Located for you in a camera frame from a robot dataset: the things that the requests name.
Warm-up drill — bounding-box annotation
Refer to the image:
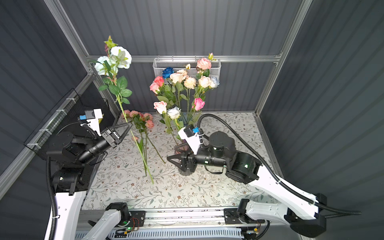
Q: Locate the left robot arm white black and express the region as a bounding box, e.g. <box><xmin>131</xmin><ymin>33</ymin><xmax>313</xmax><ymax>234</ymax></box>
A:
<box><xmin>45</xmin><ymin>123</ymin><xmax>132</xmax><ymax>240</ymax></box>

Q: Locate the pink cream peony spray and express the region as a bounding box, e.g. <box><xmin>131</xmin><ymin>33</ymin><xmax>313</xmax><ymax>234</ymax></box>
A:
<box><xmin>196</xmin><ymin>53</ymin><xmax>215</xmax><ymax>83</ymax></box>

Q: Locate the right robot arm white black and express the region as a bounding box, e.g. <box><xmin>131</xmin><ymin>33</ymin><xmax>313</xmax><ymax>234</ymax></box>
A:
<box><xmin>167</xmin><ymin>131</ymin><xmax>327</xmax><ymax>238</ymax></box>

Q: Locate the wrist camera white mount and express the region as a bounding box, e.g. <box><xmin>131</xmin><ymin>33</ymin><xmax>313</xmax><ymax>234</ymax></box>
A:
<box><xmin>78</xmin><ymin>109</ymin><xmax>103</xmax><ymax>136</ymax></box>
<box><xmin>178</xmin><ymin>125</ymin><xmax>205</xmax><ymax>155</ymax></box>

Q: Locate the white wire mesh basket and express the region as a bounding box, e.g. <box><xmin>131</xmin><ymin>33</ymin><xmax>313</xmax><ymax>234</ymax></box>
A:
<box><xmin>153</xmin><ymin>57</ymin><xmax>222</xmax><ymax>85</ymax></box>

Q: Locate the pale pink rose stem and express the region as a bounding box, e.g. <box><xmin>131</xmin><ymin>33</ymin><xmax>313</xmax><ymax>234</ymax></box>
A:
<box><xmin>194</xmin><ymin>76</ymin><xmax>212</xmax><ymax>104</ymax></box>

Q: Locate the magenta rose stem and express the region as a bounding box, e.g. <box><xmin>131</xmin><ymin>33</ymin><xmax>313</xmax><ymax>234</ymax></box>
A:
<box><xmin>188</xmin><ymin>98</ymin><xmax>205</xmax><ymax>124</ymax></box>

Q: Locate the floral table cloth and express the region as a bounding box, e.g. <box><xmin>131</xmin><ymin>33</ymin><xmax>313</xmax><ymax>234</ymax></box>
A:
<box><xmin>82</xmin><ymin>115</ymin><xmax>275</xmax><ymax>210</ymax></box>

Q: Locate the bunch of artificial flowers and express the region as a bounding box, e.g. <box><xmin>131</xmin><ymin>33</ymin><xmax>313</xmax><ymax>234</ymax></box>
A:
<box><xmin>121</xmin><ymin>110</ymin><xmax>165</xmax><ymax>182</ymax></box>

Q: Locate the large pink rose stem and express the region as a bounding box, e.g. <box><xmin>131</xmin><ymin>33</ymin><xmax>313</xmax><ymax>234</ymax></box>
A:
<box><xmin>154</xmin><ymin>101</ymin><xmax>178</xmax><ymax>144</ymax></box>

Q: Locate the pink red rose stem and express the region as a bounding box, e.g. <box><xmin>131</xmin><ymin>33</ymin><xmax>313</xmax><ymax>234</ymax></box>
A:
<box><xmin>153</xmin><ymin>76</ymin><xmax>180</xmax><ymax>107</ymax></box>

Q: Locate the white lisianthus spray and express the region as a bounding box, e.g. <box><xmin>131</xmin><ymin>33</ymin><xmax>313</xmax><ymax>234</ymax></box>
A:
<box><xmin>89</xmin><ymin>35</ymin><xmax>155</xmax><ymax>185</ymax></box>

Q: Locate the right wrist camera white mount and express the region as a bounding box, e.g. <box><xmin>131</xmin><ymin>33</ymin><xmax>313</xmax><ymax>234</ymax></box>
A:
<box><xmin>178</xmin><ymin>125</ymin><xmax>205</xmax><ymax>155</ymax></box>

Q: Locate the blue rose stem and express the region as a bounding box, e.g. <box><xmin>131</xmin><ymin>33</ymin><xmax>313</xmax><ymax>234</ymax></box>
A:
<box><xmin>162</xmin><ymin>67</ymin><xmax>174</xmax><ymax>79</ymax></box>

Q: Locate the red glass vase with ribbon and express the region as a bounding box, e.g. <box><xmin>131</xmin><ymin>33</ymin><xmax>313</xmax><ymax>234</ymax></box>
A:
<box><xmin>174</xmin><ymin>143</ymin><xmax>192</xmax><ymax>155</ymax></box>

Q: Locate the light pink rose stem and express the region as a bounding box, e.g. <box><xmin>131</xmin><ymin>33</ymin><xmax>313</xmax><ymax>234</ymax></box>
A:
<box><xmin>150</xmin><ymin>82</ymin><xmax>178</xmax><ymax>110</ymax></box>

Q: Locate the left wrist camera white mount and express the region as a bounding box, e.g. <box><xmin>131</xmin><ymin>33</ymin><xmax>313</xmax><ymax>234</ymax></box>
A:
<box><xmin>78</xmin><ymin>109</ymin><xmax>103</xmax><ymax>136</ymax></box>

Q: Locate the white rose with green leaves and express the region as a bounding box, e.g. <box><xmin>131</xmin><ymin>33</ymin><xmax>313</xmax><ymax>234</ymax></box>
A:
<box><xmin>167</xmin><ymin>107</ymin><xmax>184</xmax><ymax>133</ymax></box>

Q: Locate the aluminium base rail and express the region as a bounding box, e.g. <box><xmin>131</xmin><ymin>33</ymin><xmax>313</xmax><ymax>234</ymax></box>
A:
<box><xmin>83</xmin><ymin>203</ymin><xmax>290</xmax><ymax>240</ymax></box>

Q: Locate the white rose stem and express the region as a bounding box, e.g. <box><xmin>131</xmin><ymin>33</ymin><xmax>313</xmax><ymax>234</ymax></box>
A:
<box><xmin>210</xmin><ymin>77</ymin><xmax>220</xmax><ymax>89</ymax></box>

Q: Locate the black wire mesh basket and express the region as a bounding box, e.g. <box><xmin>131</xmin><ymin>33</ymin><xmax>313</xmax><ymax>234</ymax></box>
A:
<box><xmin>24</xmin><ymin>85</ymin><xmax>115</xmax><ymax>160</ymax></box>

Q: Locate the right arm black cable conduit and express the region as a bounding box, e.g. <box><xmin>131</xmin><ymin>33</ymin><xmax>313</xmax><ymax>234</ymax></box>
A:
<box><xmin>196</xmin><ymin>113</ymin><xmax>362</xmax><ymax>240</ymax></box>

